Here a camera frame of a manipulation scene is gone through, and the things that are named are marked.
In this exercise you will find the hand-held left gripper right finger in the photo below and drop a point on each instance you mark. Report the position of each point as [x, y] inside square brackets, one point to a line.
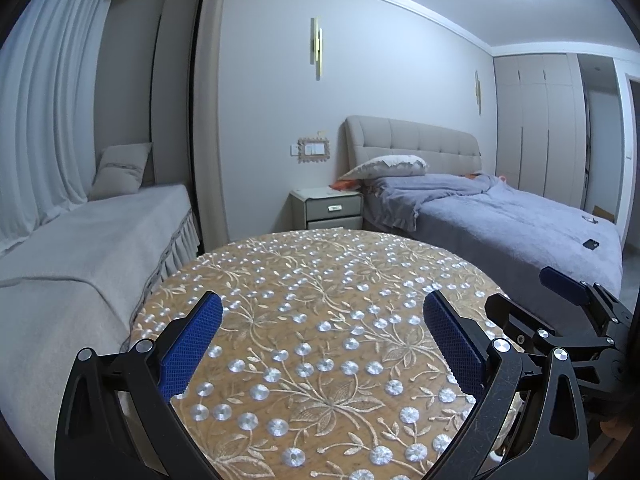
[455, 345]

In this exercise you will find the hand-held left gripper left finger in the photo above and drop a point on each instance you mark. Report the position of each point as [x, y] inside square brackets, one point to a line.
[192, 345]

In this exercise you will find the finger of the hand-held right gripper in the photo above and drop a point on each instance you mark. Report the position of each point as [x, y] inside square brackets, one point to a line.
[510, 317]
[562, 284]

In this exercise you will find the small black object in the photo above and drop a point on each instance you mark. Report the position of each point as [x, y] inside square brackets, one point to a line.
[590, 243]

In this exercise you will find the small grey object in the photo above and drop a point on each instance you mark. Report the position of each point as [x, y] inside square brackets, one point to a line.
[590, 218]

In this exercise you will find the cardboard box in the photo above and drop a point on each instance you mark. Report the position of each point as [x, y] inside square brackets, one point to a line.
[603, 212]

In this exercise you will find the bed with purple blanket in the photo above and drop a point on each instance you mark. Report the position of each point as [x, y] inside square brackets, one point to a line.
[500, 220]

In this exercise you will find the embroidered floral tablecloth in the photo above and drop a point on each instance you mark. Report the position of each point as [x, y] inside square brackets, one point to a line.
[325, 310]

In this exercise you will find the grey covered daybed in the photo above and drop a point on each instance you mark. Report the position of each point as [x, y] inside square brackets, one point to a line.
[75, 260]

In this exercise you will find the beige wardrobe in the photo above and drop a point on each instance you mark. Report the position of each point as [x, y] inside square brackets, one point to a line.
[540, 135]

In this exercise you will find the grey cushion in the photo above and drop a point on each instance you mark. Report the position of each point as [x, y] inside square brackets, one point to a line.
[122, 170]

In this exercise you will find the grey nightstand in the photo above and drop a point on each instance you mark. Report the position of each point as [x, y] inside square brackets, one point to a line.
[325, 207]

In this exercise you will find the beige pillow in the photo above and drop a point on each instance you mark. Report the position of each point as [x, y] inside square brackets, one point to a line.
[390, 166]

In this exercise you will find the orange item on nightstand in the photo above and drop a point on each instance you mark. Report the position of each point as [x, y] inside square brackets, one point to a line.
[345, 185]

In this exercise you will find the beige tufted headboard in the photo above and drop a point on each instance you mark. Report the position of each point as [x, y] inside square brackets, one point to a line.
[415, 137]

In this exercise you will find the white sheer curtain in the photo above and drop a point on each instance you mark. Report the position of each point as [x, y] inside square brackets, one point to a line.
[45, 110]

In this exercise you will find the white door frame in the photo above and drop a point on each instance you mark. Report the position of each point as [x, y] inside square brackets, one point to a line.
[631, 160]

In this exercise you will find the framed wall switch plate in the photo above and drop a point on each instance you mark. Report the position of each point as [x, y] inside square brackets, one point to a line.
[314, 149]

